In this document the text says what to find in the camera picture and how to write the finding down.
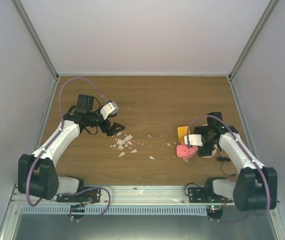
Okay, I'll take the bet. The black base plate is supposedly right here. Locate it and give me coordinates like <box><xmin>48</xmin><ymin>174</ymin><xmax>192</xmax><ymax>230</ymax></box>
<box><xmin>187</xmin><ymin>186</ymin><xmax>233</xmax><ymax>204</ymax></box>
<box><xmin>56</xmin><ymin>189</ymin><xmax>101</xmax><ymax>204</ymax></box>

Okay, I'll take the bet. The round pink power strip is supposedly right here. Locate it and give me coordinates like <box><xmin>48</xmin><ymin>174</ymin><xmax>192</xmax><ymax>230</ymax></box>
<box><xmin>202</xmin><ymin>124</ymin><xmax>219</xmax><ymax>159</ymax></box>

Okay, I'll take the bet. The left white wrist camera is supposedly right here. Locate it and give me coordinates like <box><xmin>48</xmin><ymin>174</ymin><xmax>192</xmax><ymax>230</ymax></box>
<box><xmin>100</xmin><ymin>101</ymin><xmax>120</xmax><ymax>120</ymax></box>

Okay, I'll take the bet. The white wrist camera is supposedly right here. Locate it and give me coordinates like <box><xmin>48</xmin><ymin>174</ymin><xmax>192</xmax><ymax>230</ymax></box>
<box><xmin>184</xmin><ymin>134</ymin><xmax>204</xmax><ymax>147</ymax></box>
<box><xmin>100</xmin><ymin>101</ymin><xmax>120</xmax><ymax>120</ymax></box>

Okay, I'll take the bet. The yellow cube socket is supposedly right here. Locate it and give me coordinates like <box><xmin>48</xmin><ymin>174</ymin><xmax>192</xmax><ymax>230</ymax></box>
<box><xmin>177</xmin><ymin>126</ymin><xmax>189</xmax><ymax>144</ymax></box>

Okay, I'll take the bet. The slotted grey cable duct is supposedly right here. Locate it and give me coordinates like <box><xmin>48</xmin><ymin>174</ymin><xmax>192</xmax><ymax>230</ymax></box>
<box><xmin>20</xmin><ymin>204</ymin><xmax>207</xmax><ymax>216</ymax></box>

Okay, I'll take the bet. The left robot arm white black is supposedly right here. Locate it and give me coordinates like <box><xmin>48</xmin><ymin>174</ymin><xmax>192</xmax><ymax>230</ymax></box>
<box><xmin>17</xmin><ymin>94</ymin><xmax>125</xmax><ymax>202</ymax></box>

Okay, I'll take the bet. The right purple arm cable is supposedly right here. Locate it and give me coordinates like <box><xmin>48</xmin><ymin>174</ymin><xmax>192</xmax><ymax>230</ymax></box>
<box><xmin>186</xmin><ymin>114</ymin><xmax>271</xmax><ymax>223</ymax></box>

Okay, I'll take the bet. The aluminium front rail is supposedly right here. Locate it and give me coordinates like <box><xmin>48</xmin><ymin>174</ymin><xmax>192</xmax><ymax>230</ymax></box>
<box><xmin>9</xmin><ymin>185</ymin><xmax>224</xmax><ymax>206</ymax></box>

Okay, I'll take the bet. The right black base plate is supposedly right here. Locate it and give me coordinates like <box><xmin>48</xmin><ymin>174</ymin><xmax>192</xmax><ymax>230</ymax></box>
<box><xmin>187</xmin><ymin>186</ymin><xmax>233</xmax><ymax>204</ymax></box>

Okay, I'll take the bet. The pink triangular power socket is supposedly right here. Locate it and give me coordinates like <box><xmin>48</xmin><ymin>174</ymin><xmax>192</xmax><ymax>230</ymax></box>
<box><xmin>176</xmin><ymin>144</ymin><xmax>198</xmax><ymax>162</ymax></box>

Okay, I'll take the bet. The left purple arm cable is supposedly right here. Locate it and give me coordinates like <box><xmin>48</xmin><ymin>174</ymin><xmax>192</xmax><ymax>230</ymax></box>
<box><xmin>25</xmin><ymin>76</ymin><xmax>112</xmax><ymax>223</ymax></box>

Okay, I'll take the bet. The black power adapter with cable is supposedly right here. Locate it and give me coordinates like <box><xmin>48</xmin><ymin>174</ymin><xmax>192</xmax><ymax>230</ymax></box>
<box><xmin>215</xmin><ymin>147</ymin><xmax>237</xmax><ymax>177</ymax></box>

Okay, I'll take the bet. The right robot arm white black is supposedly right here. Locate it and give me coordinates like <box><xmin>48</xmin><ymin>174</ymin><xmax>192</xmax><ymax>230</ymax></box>
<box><xmin>184</xmin><ymin>111</ymin><xmax>278</xmax><ymax>212</ymax></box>

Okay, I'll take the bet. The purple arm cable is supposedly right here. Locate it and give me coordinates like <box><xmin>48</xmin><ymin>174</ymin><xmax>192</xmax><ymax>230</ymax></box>
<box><xmin>186</xmin><ymin>114</ymin><xmax>271</xmax><ymax>223</ymax></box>
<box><xmin>25</xmin><ymin>76</ymin><xmax>112</xmax><ymax>223</ymax></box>

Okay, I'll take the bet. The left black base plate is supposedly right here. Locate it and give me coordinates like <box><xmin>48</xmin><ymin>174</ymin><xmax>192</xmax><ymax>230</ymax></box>
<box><xmin>56</xmin><ymin>189</ymin><xmax>101</xmax><ymax>204</ymax></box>

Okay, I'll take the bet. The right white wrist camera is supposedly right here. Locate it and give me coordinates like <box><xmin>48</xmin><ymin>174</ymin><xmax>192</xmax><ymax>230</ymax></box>
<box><xmin>184</xmin><ymin>134</ymin><xmax>204</xmax><ymax>147</ymax></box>

